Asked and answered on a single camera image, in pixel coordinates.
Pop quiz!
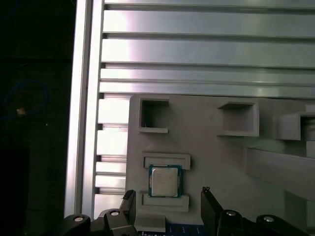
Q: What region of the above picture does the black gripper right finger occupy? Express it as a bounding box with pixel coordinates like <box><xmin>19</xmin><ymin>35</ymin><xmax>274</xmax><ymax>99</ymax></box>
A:
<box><xmin>200</xmin><ymin>186</ymin><xmax>311</xmax><ymax>236</ymax></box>

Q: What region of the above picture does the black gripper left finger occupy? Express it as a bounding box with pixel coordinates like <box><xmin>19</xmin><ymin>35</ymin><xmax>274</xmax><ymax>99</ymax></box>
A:
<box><xmin>63</xmin><ymin>189</ymin><xmax>140</xmax><ymax>236</ymax></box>

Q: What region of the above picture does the silver CPU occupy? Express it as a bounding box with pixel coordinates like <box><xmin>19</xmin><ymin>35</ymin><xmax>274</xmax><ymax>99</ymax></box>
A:
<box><xmin>147</xmin><ymin>164</ymin><xmax>184</xmax><ymax>199</ymax></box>

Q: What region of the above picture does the grey parts rack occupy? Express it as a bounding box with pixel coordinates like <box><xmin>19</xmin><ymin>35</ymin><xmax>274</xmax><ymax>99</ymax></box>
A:
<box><xmin>125</xmin><ymin>94</ymin><xmax>315</xmax><ymax>236</ymax></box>

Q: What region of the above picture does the blue floor cable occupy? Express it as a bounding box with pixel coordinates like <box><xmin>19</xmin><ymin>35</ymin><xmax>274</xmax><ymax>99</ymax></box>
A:
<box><xmin>0</xmin><ymin>80</ymin><xmax>49</xmax><ymax>121</ymax></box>

